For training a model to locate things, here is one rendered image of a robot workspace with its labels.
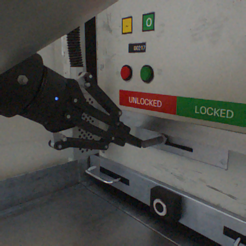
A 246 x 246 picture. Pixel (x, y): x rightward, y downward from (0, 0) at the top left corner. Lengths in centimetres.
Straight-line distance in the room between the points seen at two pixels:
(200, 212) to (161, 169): 11
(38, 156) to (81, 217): 25
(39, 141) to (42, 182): 13
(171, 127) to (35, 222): 33
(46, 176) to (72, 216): 13
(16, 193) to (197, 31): 50
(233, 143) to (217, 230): 17
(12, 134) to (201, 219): 50
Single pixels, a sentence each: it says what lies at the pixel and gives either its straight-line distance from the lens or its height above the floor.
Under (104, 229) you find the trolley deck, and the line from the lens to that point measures 55.
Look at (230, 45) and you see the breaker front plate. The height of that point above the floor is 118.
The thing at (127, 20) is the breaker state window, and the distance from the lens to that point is 58.
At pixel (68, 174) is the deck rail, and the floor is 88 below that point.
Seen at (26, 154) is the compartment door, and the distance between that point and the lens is 77.
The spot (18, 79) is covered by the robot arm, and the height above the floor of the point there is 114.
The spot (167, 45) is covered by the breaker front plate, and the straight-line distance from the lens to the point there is 50.
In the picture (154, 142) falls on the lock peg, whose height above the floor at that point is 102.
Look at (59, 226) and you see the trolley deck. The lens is 57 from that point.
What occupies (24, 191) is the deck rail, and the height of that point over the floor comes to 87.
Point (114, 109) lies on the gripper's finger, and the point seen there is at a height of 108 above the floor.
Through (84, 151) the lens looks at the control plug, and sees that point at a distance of 60.
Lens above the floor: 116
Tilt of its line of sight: 13 degrees down
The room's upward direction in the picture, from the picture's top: straight up
